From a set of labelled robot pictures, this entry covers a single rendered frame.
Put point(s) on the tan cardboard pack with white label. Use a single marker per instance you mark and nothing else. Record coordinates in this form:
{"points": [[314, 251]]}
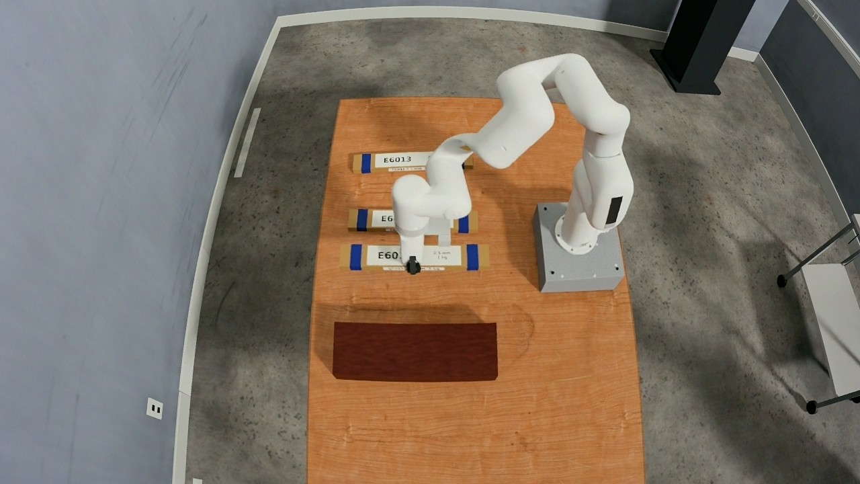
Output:
{"points": [[387, 257], [399, 161], [382, 221]]}

